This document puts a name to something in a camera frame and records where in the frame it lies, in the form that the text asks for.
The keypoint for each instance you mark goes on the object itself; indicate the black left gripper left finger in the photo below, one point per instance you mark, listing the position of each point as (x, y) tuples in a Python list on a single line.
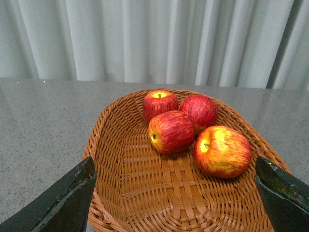
[(63, 207)]

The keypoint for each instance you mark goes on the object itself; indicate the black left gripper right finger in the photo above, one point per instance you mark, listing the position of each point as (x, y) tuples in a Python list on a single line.
[(284, 197)]

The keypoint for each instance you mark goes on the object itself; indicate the brown wicker basket left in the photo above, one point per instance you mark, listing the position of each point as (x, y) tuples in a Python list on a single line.
[(139, 190)]

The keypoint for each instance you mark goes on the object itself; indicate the dark red apple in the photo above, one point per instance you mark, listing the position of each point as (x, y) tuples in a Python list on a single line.
[(202, 111)]

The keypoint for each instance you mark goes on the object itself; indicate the red striped apple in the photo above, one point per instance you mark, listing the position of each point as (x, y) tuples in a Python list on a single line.
[(171, 132)]

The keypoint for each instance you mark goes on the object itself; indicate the red apple with yellow top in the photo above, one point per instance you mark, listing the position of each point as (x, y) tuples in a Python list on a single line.
[(157, 102)]

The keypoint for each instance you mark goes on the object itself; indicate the white pleated curtain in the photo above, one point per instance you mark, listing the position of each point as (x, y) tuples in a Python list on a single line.
[(226, 43)]

